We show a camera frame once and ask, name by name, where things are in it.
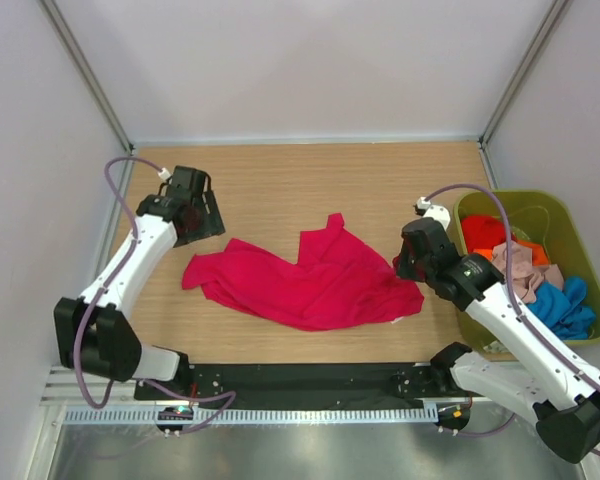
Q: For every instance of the right aluminium corner post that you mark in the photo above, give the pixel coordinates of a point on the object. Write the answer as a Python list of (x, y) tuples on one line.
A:
[(532, 54)]

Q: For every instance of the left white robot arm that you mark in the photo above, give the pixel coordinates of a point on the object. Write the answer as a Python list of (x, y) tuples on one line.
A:
[(94, 329)]

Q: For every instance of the aluminium frame rail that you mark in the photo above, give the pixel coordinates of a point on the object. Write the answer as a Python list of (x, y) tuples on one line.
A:
[(61, 388)]

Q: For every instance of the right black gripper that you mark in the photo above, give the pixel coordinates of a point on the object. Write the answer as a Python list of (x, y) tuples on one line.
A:
[(402, 269)]

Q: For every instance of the beige pink t shirt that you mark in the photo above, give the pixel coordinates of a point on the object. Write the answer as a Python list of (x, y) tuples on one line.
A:
[(528, 276)]

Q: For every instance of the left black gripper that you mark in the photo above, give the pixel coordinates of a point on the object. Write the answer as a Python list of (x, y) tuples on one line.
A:
[(212, 225)]

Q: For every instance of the left aluminium corner post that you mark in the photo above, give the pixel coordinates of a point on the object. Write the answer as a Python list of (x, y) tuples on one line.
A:
[(85, 71)]

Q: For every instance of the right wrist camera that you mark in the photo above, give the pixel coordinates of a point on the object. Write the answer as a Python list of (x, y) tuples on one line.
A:
[(427, 209)]

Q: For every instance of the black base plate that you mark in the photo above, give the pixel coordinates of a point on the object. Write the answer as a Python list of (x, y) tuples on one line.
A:
[(403, 380)]

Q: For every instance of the red t shirt in bin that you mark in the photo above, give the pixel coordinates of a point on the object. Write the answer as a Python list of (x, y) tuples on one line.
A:
[(482, 232)]

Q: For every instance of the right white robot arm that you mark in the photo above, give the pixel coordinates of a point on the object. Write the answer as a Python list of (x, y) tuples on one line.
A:
[(557, 392)]

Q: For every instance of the aluminium corner post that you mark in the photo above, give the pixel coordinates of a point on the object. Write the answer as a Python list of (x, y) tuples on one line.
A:
[(532, 54), (85, 71)]

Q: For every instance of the blue t shirt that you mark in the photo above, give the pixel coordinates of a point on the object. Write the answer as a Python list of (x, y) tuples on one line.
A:
[(563, 311)]

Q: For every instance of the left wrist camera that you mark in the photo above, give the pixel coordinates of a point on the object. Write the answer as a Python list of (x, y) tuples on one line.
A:
[(186, 183)]

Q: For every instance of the magenta red t shirt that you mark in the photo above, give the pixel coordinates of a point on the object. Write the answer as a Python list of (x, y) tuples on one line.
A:
[(337, 282)]

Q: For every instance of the white slotted cable duct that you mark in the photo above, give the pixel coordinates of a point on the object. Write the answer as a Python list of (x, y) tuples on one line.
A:
[(163, 415)]

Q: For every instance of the olive green plastic bin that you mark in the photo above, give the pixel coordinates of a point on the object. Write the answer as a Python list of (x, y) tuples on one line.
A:
[(541, 218)]

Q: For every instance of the orange t shirt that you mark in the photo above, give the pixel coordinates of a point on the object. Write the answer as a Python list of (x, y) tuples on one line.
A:
[(539, 255)]

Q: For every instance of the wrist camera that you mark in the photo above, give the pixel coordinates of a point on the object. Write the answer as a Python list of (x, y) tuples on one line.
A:
[(427, 209), (186, 183)]

